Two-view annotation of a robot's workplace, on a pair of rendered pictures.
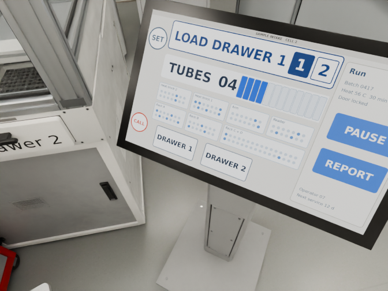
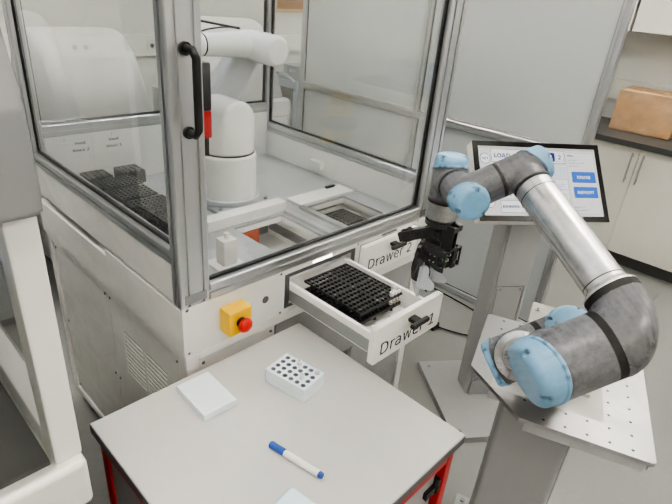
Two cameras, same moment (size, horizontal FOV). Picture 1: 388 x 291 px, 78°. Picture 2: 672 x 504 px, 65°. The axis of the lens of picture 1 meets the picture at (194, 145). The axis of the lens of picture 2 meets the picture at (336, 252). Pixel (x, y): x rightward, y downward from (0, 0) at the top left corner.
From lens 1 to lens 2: 1.81 m
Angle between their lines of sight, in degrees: 38
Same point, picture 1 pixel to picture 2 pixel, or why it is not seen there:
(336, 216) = (592, 213)
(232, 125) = not seen: hidden behind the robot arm
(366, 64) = (570, 152)
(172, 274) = (461, 425)
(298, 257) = not seen: hidden behind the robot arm
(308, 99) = (559, 169)
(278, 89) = not seen: hidden behind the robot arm
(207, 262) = (480, 402)
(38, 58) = (425, 179)
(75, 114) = (421, 222)
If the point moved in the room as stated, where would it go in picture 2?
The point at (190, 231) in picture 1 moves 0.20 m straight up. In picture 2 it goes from (440, 388) to (448, 354)
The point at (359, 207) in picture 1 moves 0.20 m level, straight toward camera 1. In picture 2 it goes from (597, 206) to (597, 224)
